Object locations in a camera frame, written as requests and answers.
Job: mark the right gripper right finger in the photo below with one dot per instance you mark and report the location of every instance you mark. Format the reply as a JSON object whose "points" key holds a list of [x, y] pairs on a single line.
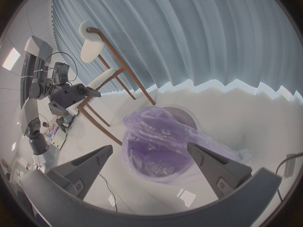
{"points": [[220, 171]]}

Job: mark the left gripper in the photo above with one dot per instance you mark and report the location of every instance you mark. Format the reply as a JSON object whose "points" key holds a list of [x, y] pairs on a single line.
{"points": [[67, 96]]}

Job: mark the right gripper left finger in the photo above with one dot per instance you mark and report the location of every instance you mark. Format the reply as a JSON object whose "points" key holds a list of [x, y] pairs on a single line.
{"points": [[80, 171]]}

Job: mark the clear plastic wrapper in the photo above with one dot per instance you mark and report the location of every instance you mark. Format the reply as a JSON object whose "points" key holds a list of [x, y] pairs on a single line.
{"points": [[243, 156]]}

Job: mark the purple plastic bag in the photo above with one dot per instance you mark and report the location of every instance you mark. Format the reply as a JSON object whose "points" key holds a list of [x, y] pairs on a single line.
{"points": [[161, 136]]}

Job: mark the white trash bin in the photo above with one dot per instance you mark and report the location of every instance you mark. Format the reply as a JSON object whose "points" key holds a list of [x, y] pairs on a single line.
{"points": [[195, 119]]}

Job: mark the white cushioned wooden chair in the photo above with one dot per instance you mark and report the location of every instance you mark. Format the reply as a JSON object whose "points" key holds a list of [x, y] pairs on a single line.
{"points": [[91, 48]]}

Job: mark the pale blue curtain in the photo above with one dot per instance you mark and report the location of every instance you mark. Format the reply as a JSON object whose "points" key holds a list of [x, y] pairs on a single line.
{"points": [[177, 32]]}

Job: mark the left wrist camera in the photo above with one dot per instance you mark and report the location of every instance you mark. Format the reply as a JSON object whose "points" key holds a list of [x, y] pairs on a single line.
{"points": [[62, 77]]}

